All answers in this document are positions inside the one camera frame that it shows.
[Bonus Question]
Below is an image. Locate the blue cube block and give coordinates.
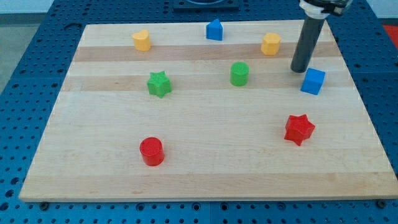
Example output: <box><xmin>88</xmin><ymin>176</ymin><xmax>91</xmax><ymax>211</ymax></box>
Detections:
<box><xmin>300</xmin><ymin>68</ymin><xmax>326</xmax><ymax>95</ymax></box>

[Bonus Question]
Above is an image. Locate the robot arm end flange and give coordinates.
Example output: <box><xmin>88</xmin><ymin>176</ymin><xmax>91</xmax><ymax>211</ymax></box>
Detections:
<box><xmin>299</xmin><ymin>0</ymin><xmax>353</xmax><ymax>20</ymax></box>

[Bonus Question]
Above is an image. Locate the light wooden board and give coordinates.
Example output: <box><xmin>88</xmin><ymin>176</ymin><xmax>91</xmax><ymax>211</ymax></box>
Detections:
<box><xmin>19</xmin><ymin>20</ymin><xmax>397</xmax><ymax>202</ymax></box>

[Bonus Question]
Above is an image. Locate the green star block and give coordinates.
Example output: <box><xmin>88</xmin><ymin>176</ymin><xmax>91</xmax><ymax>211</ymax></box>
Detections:
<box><xmin>147</xmin><ymin>71</ymin><xmax>172</xmax><ymax>98</ymax></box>

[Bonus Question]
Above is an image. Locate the green cylinder block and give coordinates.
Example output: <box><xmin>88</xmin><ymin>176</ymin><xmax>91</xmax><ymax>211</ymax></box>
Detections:
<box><xmin>230</xmin><ymin>62</ymin><xmax>249</xmax><ymax>86</ymax></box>

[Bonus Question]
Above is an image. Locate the red cylinder block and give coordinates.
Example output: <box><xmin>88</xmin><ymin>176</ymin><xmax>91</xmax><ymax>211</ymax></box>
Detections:
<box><xmin>139</xmin><ymin>137</ymin><xmax>165</xmax><ymax>166</ymax></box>

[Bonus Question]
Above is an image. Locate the blue triangular prism block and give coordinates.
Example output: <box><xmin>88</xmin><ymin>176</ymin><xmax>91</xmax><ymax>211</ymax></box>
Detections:
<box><xmin>206</xmin><ymin>19</ymin><xmax>223</xmax><ymax>41</ymax></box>

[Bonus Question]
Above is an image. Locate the yellow heart block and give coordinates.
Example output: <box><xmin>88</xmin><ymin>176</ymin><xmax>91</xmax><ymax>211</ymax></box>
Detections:
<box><xmin>132</xmin><ymin>29</ymin><xmax>151</xmax><ymax>52</ymax></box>

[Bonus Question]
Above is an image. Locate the yellow pentagon block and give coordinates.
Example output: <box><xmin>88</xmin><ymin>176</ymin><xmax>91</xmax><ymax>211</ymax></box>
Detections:
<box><xmin>261</xmin><ymin>33</ymin><xmax>281</xmax><ymax>55</ymax></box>

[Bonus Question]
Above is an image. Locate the red star block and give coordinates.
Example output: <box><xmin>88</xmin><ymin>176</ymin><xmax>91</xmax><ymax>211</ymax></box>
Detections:
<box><xmin>284</xmin><ymin>114</ymin><xmax>315</xmax><ymax>146</ymax></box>

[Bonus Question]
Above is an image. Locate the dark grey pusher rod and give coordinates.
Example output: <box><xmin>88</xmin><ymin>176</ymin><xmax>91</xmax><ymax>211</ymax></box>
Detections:
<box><xmin>290</xmin><ymin>16</ymin><xmax>325</xmax><ymax>73</ymax></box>

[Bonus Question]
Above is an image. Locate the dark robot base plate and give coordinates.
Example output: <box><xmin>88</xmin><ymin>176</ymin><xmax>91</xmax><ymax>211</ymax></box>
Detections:
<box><xmin>172</xmin><ymin>0</ymin><xmax>241</xmax><ymax>12</ymax></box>

